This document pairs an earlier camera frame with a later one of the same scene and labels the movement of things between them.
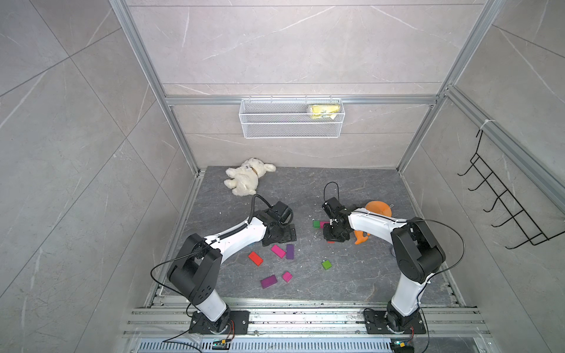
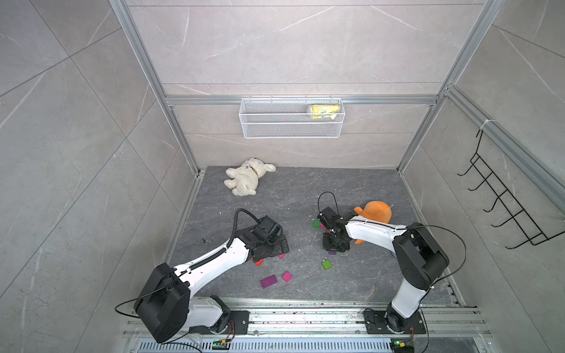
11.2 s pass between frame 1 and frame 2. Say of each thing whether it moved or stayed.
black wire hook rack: stayed
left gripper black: moved
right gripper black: moved
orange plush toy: stayed
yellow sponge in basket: stayed
